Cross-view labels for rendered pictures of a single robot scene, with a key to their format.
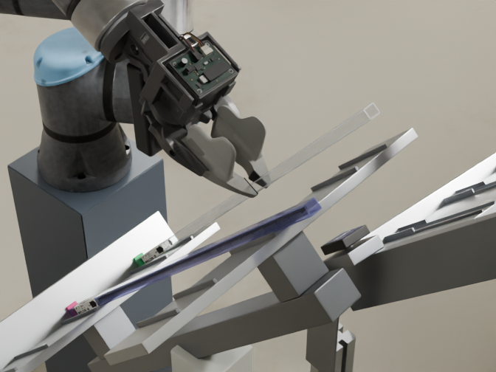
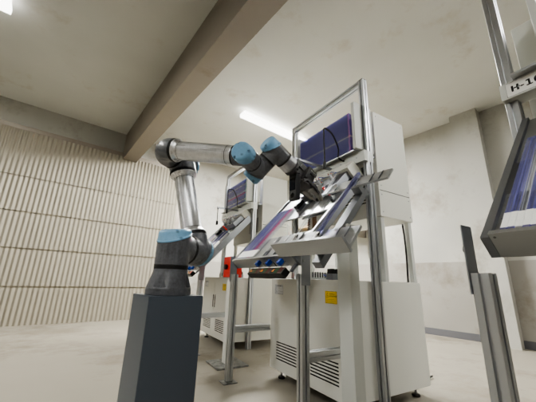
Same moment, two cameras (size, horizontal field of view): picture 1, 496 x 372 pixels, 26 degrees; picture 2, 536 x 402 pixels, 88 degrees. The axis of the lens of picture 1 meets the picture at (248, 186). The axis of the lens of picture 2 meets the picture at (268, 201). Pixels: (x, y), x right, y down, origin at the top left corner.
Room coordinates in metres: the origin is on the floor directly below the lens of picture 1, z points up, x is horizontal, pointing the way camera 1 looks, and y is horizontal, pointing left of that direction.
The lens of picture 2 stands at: (0.83, 1.21, 0.61)
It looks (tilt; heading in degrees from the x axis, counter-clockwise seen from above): 16 degrees up; 280
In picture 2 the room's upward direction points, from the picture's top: 2 degrees clockwise
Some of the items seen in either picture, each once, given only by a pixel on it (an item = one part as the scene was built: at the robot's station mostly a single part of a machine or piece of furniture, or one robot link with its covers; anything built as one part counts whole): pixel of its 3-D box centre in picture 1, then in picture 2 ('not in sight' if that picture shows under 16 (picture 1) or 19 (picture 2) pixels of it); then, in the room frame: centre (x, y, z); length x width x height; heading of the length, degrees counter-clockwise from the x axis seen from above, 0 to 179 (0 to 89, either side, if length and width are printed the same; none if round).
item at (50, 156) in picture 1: (82, 137); (169, 279); (1.33, 0.26, 0.60); 0.15 x 0.15 x 0.10
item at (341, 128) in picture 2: not in sight; (329, 148); (0.72, -0.66, 1.52); 0.51 x 0.13 x 0.27; 131
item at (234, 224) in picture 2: not in sight; (229, 273); (1.74, -1.75, 0.66); 1.01 x 0.73 x 1.31; 41
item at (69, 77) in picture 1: (79, 77); (175, 246); (1.33, 0.26, 0.72); 0.13 x 0.12 x 0.14; 81
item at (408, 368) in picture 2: not in sight; (342, 331); (0.67, -0.78, 0.31); 0.70 x 0.65 x 0.62; 131
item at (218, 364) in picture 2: not in sight; (230, 308); (1.49, -1.03, 0.39); 0.24 x 0.24 x 0.78; 41
